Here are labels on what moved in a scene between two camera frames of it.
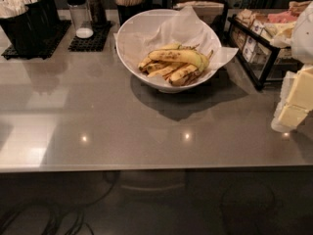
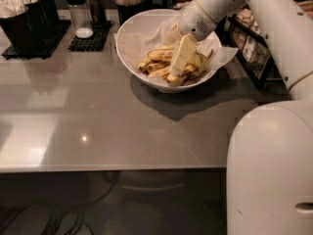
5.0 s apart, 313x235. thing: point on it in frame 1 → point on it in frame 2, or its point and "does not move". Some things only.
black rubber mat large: (11, 52) does not move
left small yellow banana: (147, 61) does not move
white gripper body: (303, 36) → (195, 23)
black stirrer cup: (127, 11) does not move
